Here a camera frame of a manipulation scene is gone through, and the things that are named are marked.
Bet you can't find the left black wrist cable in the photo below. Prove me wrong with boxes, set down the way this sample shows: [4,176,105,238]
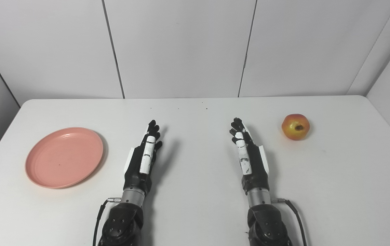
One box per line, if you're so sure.
[92,197,122,246]

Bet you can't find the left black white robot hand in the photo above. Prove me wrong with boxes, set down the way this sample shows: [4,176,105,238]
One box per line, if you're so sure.
[123,120,163,196]

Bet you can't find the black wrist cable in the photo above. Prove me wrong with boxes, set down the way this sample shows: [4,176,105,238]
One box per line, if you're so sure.
[92,197,122,246]
[271,198,308,246]

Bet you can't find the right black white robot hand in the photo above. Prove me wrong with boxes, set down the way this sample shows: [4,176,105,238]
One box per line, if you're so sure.
[229,118,270,195]

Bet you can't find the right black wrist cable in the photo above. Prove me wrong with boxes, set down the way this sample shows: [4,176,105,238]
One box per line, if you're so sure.
[271,198,308,246]

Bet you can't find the pink round plate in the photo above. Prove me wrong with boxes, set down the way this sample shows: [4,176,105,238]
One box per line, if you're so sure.
[25,127,104,189]

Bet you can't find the red yellow apple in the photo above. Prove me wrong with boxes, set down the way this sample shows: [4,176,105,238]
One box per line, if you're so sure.
[281,114,310,141]

